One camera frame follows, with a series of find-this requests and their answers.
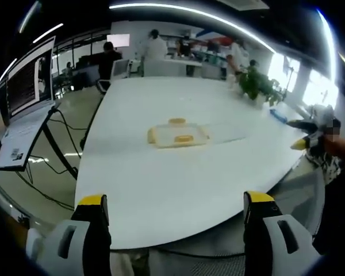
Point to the white office chair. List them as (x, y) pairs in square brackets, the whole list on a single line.
[(116, 73)]

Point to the black laptop stand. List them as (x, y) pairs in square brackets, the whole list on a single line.
[(46, 135)]

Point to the green potted plant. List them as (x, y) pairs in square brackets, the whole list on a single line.
[(257, 83)]

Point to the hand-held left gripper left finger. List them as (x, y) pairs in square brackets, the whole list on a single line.
[(74, 247)]

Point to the person's dark clothing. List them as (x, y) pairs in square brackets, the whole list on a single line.
[(340, 207)]

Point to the open silver laptop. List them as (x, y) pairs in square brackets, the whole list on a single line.
[(26, 109)]

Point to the blue flat object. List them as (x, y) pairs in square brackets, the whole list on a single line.
[(278, 115)]

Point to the wall screen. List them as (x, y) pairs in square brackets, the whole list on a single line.
[(118, 40)]

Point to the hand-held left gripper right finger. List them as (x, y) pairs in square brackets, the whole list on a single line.
[(273, 247)]

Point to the white counter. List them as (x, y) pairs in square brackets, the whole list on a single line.
[(169, 67)]

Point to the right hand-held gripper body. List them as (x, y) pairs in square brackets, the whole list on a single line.
[(319, 115)]

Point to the long ceiling light strip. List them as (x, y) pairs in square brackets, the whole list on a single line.
[(207, 15)]

